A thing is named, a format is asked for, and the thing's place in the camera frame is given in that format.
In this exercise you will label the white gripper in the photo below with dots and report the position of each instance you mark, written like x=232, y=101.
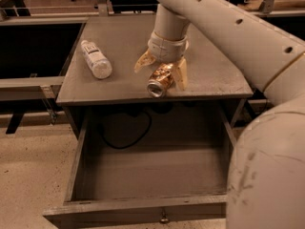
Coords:
x=166, y=50

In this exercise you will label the orange gold soda can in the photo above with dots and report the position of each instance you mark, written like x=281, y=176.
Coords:
x=160, y=80

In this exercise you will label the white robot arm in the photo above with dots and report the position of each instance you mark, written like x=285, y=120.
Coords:
x=266, y=180

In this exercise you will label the open grey top drawer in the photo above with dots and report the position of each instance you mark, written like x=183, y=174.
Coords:
x=126, y=169

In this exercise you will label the brass drawer knob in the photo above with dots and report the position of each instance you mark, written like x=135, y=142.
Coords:
x=164, y=218

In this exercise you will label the clear plastic water bottle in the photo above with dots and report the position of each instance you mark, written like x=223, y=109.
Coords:
x=98, y=63

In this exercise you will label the grey wooden cabinet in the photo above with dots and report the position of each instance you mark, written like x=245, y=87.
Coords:
x=209, y=74

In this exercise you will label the metal railing frame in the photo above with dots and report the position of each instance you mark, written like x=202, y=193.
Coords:
x=32, y=88

